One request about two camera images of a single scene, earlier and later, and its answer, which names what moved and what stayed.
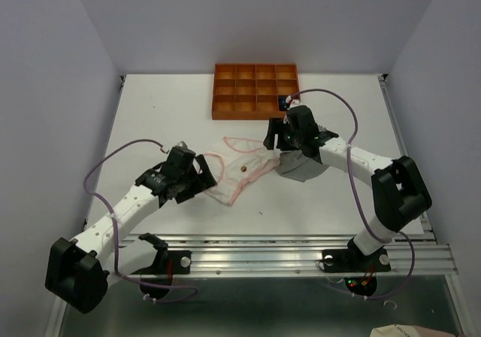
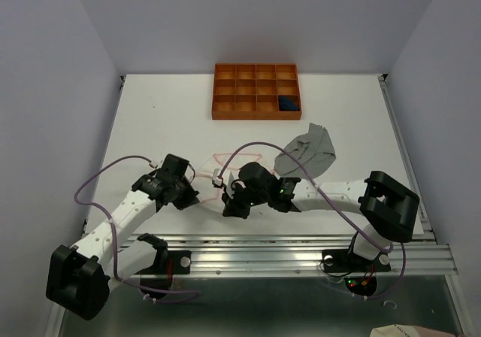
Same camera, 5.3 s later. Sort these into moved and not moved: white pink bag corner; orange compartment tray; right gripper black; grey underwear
Moved: right gripper black
Not moved: white pink bag corner; grey underwear; orange compartment tray
